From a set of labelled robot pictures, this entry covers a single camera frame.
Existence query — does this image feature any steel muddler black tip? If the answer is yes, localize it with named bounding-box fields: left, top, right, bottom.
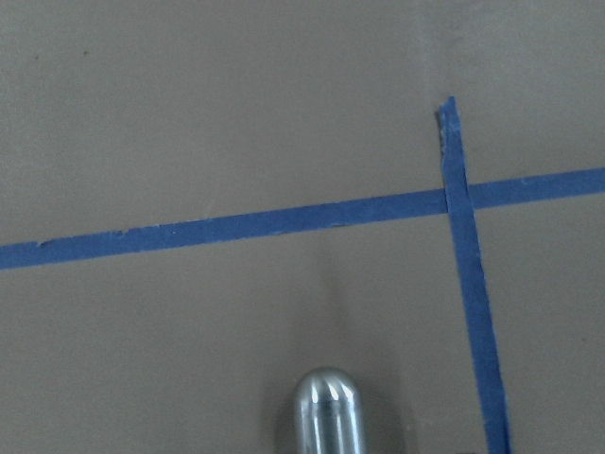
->
left=294, top=367, right=368, bottom=453

